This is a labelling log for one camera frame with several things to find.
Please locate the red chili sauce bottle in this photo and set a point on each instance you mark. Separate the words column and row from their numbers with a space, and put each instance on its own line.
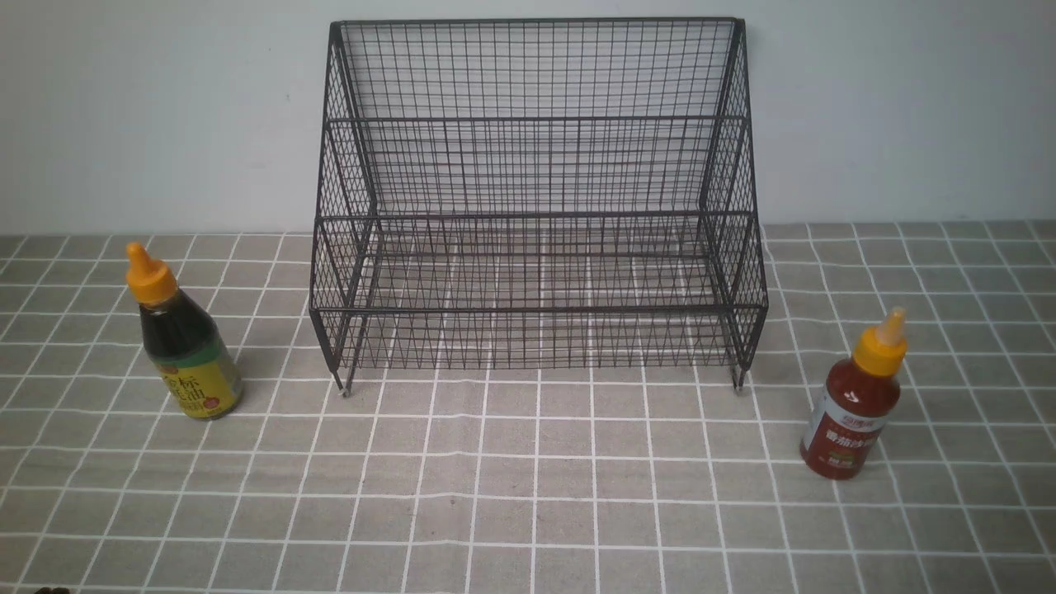
column 859, row 394

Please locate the dark soy sauce bottle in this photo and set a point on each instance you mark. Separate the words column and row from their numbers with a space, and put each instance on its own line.
column 181, row 340

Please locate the grey checkered tablecloth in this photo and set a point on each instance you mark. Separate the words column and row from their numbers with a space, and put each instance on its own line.
column 533, row 481

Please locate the black wire mesh shelf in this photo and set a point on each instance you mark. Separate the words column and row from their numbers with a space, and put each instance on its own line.
column 507, row 194

